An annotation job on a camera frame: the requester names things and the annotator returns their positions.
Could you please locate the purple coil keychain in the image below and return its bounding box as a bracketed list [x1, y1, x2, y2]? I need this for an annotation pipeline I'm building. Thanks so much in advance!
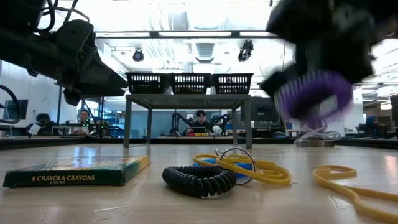
[275, 70, 354, 123]

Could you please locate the white lamp cord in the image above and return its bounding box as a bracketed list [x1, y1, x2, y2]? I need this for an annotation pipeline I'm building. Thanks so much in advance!
[295, 124, 341, 144]

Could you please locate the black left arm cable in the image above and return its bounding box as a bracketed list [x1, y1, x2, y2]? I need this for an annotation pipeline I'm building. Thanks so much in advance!
[0, 84, 22, 124]

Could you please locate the white tag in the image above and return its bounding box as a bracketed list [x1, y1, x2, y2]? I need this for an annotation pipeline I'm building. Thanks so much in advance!
[27, 123, 41, 138]

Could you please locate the grey perforated metal shelf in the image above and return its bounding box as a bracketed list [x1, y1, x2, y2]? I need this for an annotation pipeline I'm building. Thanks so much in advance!
[123, 93, 252, 149]

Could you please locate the black mesh basket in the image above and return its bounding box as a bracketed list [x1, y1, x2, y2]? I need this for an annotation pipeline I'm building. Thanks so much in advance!
[211, 73, 254, 95]
[169, 73, 213, 95]
[125, 72, 170, 95]

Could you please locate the black coil keychain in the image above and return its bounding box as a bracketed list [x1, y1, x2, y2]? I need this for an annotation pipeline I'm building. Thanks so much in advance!
[162, 164, 238, 198]

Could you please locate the Crayola crayon box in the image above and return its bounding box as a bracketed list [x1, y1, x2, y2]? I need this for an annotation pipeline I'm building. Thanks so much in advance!
[2, 154, 150, 189]

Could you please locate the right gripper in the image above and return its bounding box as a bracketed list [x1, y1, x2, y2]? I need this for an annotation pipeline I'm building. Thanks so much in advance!
[260, 0, 379, 98]

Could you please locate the person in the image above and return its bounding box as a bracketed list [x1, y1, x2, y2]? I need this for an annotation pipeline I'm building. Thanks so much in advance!
[35, 113, 53, 135]
[73, 108, 94, 136]
[362, 116, 384, 139]
[186, 110, 213, 136]

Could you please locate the dark wall screen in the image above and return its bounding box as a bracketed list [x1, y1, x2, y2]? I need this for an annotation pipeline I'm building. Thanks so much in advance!
[2, 99, 29, 121]

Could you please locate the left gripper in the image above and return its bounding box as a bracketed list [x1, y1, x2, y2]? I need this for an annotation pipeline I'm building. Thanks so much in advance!
[27, 37, 128, 106]

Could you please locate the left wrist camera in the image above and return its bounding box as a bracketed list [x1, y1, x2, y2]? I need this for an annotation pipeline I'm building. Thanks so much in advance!
[55, 19, 96, 68]

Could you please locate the black monitor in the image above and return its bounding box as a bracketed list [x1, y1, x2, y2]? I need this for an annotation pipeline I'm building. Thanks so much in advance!
[251, 96, 282, 129]

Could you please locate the yellow rubber band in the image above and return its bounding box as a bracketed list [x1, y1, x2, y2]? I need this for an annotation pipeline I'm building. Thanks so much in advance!
[192, 154, 292, 186]
[313, 164, 398, 224]

